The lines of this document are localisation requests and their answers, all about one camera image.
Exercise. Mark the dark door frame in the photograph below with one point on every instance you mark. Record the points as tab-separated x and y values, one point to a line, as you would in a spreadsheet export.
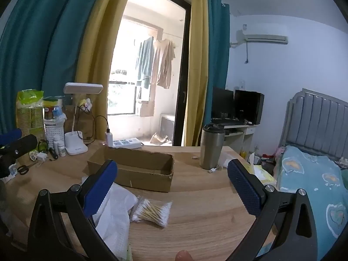
181	87

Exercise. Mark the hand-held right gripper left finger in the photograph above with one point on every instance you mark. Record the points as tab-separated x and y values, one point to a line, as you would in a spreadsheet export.
100	187

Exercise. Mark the brown cardboard box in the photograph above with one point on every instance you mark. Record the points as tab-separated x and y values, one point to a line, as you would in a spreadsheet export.
141	175

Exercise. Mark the hanging beige shirt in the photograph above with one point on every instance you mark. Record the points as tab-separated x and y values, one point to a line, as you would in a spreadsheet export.
164	62

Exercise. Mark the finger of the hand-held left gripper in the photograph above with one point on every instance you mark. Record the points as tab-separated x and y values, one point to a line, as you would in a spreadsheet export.
21	144
11	136

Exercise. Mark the wide yellow curtain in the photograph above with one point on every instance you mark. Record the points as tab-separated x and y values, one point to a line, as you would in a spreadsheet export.
100	46

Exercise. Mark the green glasses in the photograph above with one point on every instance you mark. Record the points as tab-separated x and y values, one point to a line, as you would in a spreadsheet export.
43	145

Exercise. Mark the black keyboard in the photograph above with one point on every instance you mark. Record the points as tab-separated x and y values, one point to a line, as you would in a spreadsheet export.
227	122

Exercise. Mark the teal printed blanket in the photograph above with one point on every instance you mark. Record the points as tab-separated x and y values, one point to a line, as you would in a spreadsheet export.
307	182

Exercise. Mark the white computer desk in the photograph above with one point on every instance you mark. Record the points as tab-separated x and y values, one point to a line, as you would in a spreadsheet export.
236	138

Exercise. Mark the stainless steel tumbler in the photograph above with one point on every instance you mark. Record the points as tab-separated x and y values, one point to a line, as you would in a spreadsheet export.
212	149

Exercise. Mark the white balcony appliance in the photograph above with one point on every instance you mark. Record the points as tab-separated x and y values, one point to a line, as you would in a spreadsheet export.
168	126

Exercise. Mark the person's right hand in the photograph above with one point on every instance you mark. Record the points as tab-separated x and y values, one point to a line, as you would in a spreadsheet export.
184	256

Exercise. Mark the black monitor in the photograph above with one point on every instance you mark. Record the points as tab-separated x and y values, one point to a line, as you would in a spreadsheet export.
223	103

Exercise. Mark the narrow yellow curtain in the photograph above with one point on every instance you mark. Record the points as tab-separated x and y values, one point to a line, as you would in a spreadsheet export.
198	59

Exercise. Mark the white waffle cloth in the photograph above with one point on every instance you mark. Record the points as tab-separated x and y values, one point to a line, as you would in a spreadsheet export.
114	223

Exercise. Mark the cardboard sheet at window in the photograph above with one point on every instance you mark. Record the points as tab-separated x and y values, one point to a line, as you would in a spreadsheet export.
148	110

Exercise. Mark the hanging teal shirt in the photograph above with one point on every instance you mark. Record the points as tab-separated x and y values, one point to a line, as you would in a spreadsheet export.
144	59

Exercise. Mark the wide teal curtain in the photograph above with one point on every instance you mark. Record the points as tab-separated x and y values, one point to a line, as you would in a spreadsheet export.
40	32

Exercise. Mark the black flashlight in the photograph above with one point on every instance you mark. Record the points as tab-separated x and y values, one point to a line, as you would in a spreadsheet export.
53	153

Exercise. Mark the grey padded headboard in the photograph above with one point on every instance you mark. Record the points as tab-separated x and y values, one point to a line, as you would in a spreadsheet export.
315	119

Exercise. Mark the white plug adapter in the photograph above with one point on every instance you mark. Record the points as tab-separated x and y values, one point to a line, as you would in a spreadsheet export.
40	156

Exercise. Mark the bag of cotton swabs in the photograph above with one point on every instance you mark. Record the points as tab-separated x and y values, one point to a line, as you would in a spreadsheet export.
152	212

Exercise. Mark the white air conditioner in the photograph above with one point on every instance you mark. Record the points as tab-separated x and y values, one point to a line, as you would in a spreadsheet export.
261	37

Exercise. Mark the black computer case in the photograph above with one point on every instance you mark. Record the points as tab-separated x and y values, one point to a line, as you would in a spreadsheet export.
248	106

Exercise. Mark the torn cardboard box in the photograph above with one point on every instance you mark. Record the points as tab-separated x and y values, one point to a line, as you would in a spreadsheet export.
160	139

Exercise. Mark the white desk lamp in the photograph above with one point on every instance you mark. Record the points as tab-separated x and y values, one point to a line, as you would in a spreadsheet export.
77	144

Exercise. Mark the yellow tissue pack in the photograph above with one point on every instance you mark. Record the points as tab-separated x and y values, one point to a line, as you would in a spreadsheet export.
262	175

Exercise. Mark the white perforated basket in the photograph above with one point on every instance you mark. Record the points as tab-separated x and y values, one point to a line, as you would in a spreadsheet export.
53	134

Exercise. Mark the small white bottles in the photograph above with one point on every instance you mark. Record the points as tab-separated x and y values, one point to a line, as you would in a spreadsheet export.
60	146

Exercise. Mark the red label jar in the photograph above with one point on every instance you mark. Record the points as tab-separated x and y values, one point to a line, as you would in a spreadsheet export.
49	112

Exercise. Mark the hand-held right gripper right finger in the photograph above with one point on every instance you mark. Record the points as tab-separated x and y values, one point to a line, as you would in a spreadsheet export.
244	187

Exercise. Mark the blue cap bottle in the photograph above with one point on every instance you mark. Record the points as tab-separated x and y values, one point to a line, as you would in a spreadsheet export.
58	114

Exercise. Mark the brown paper bag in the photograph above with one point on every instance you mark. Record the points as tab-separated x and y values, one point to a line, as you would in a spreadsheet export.
69	119

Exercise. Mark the green packet of paper cups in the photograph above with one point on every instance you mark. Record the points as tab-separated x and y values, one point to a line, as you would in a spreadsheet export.
28	114

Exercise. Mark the narrow teal curtain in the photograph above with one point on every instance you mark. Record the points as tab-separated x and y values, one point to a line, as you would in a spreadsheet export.
217	59

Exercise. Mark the white power strip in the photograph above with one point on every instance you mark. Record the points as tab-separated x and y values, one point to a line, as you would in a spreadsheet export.
126	143

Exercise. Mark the white charger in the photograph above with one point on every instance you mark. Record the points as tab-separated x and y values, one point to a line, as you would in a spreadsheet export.
109	138

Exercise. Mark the small yellow pink plush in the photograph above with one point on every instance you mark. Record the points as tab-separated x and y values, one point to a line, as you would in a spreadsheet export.
86	103

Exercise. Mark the clear plastic bag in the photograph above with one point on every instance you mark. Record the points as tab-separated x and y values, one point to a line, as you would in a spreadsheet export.
227	160

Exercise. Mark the black scissors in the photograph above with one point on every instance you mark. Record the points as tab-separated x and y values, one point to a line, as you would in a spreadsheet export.
23	169

